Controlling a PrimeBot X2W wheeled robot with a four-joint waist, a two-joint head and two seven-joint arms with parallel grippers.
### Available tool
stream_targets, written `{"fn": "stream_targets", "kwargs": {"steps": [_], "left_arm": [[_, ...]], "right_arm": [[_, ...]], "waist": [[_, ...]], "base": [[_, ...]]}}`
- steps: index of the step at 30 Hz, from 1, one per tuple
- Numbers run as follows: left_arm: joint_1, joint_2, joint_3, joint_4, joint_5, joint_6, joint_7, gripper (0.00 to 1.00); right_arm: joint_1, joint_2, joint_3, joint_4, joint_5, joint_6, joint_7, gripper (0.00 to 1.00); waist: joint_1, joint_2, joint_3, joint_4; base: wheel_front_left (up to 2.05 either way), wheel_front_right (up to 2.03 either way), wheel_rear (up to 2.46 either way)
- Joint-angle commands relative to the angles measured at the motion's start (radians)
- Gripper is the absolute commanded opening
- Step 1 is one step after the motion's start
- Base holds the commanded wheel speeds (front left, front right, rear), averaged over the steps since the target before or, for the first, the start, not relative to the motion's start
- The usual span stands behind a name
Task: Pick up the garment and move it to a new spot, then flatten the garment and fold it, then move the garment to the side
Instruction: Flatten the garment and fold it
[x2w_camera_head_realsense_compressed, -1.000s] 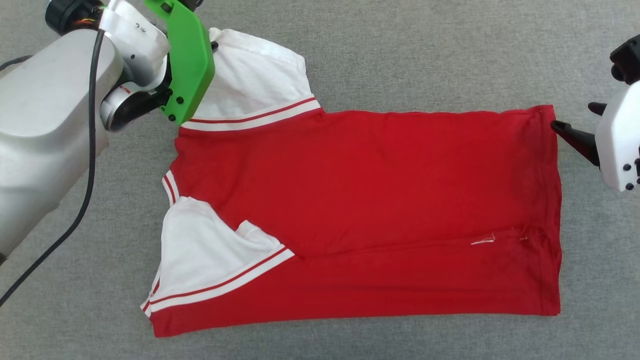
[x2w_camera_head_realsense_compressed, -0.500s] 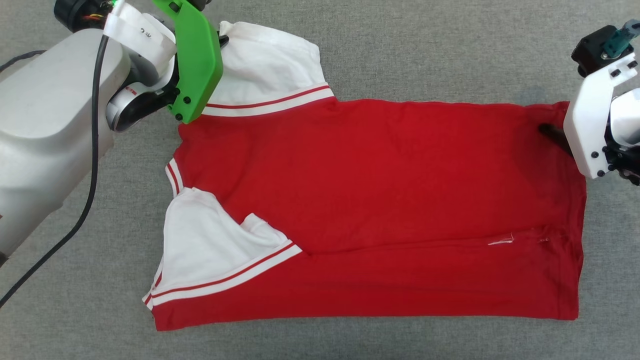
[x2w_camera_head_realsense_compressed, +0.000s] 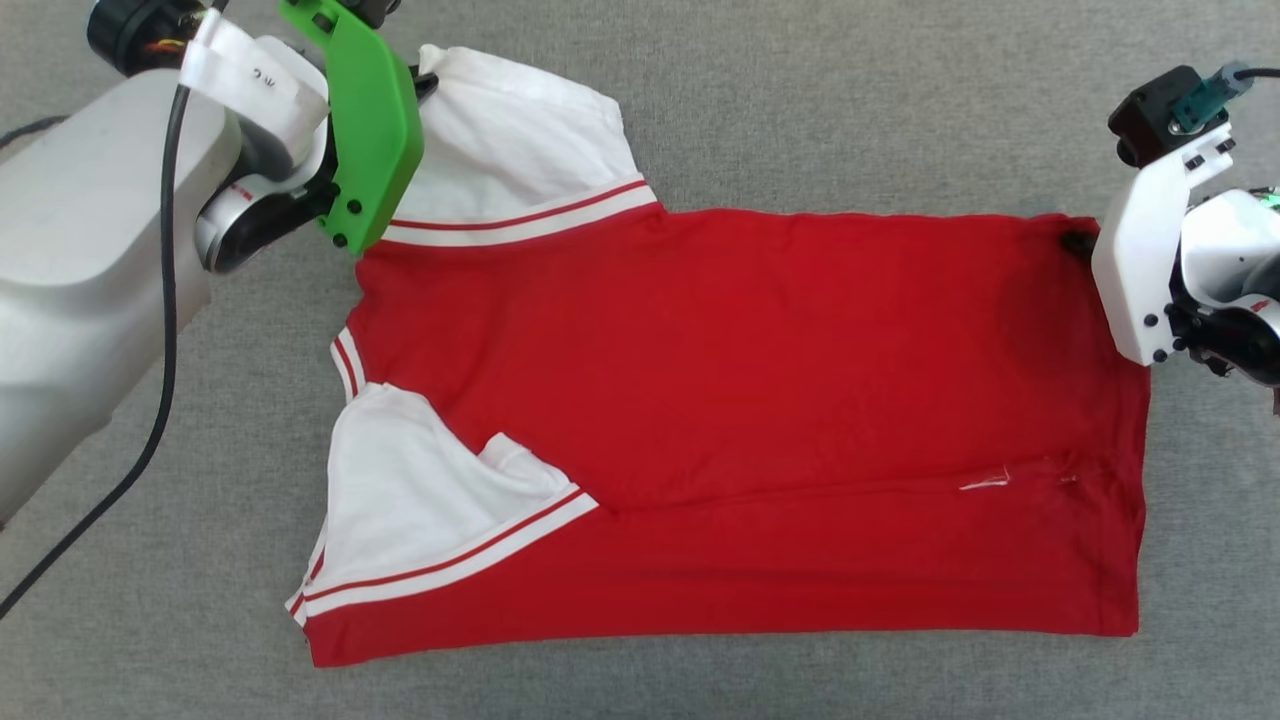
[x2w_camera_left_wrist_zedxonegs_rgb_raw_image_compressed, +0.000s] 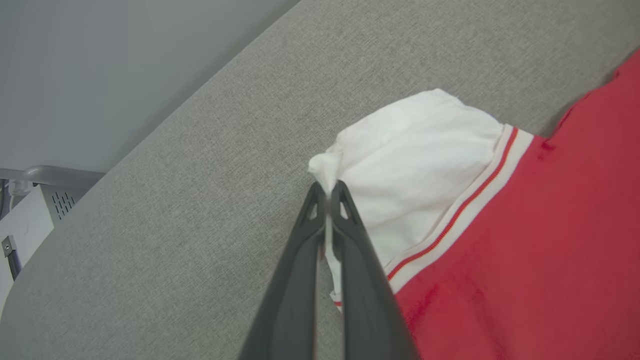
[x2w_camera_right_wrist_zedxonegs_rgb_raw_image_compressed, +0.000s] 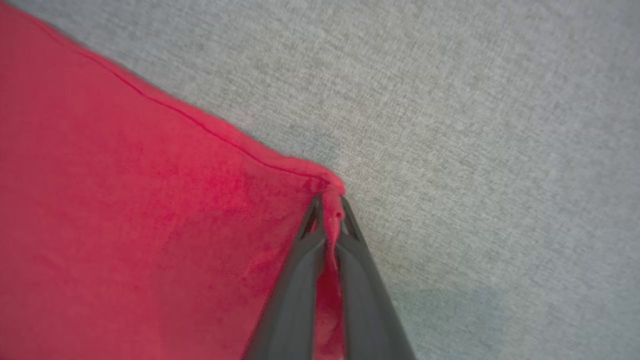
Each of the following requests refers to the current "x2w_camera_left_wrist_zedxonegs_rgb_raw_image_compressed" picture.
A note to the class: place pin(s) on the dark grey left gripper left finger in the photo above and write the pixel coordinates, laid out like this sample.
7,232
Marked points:
295,285

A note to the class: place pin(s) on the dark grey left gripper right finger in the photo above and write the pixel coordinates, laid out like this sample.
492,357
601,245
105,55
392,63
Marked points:
362,290

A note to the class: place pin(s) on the red garment with white sleeves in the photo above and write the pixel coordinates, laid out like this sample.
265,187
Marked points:
525,240

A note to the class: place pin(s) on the grey metal stand leg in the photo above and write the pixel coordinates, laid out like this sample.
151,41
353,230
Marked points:
60,176

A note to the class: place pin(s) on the white vented cabinet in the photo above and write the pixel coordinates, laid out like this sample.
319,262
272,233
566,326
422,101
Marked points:
30,220

